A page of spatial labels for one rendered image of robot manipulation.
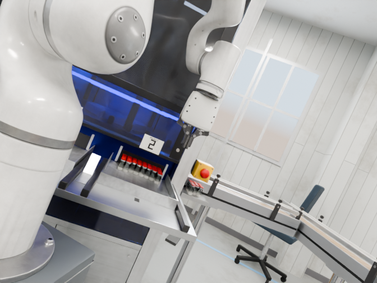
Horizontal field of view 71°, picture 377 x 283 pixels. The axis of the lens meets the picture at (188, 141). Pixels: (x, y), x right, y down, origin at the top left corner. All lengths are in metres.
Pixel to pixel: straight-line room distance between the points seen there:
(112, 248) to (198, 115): 0.71
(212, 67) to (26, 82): 0.52
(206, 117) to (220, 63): 0.16
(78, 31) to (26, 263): 0.34
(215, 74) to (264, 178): 3.11
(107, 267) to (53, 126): 0.95
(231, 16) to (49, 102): 0.52
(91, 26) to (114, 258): 1.04
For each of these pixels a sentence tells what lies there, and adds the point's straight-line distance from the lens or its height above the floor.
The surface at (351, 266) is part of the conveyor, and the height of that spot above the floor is 0.90.
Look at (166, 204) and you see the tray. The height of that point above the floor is 0.89.
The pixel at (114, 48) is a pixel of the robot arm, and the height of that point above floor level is 1.20.
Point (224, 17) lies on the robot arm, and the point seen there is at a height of 1.44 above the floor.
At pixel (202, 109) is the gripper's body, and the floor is 1.21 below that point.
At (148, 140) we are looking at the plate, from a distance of 1.09.
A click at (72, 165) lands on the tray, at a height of 0.90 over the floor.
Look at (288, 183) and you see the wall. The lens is 3.86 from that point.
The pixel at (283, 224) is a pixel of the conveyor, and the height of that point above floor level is 0.88.
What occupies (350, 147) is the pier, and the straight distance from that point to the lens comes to 3.72.
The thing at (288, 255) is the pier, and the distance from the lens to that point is 3.78.
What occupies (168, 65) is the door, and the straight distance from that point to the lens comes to 1.10.
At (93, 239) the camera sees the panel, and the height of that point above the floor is 0.56.
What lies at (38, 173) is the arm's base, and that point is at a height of 1.01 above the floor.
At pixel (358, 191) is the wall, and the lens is 4.09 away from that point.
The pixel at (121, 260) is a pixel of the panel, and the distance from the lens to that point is 1.26.
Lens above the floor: 1.15
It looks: 3 degrees down
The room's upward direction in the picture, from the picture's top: 24 degrees clockwise
